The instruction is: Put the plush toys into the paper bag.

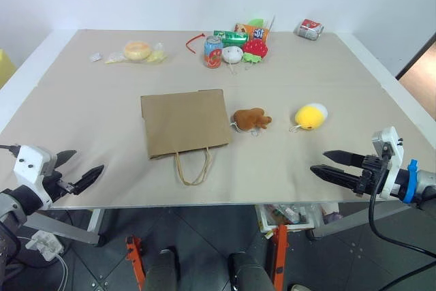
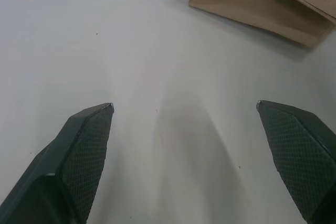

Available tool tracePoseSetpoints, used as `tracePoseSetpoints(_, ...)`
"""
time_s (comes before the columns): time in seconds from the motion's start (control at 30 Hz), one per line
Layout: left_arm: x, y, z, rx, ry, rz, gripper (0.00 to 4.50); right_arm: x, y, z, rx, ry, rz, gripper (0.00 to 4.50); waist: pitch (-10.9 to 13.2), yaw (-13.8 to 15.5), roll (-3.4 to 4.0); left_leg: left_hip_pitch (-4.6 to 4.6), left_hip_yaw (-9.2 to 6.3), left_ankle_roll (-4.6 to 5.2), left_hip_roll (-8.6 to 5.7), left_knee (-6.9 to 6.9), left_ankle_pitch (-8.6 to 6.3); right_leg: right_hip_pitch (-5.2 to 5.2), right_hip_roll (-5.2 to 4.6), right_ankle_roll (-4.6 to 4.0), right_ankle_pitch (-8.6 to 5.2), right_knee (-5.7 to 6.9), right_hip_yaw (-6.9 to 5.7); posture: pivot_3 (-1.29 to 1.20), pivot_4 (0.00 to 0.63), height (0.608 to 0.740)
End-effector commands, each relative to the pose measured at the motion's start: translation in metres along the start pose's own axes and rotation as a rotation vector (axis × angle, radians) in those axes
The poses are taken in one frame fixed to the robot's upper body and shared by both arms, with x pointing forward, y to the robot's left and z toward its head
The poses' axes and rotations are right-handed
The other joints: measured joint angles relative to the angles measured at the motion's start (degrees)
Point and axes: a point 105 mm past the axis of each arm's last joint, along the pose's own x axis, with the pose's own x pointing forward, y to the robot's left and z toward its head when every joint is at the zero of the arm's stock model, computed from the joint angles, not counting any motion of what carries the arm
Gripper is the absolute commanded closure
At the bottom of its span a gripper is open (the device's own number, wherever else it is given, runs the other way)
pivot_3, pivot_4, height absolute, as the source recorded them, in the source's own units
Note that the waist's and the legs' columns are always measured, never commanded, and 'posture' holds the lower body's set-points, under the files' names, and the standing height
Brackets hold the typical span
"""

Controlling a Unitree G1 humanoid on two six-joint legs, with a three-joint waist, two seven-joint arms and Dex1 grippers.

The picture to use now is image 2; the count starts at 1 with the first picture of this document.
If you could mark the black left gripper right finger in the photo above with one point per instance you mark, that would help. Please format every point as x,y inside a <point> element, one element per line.
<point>302,155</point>

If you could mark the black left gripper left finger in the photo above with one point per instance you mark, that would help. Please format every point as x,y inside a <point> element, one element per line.
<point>65,161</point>

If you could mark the brown paper bag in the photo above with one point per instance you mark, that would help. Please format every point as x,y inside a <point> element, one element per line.
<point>265,6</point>

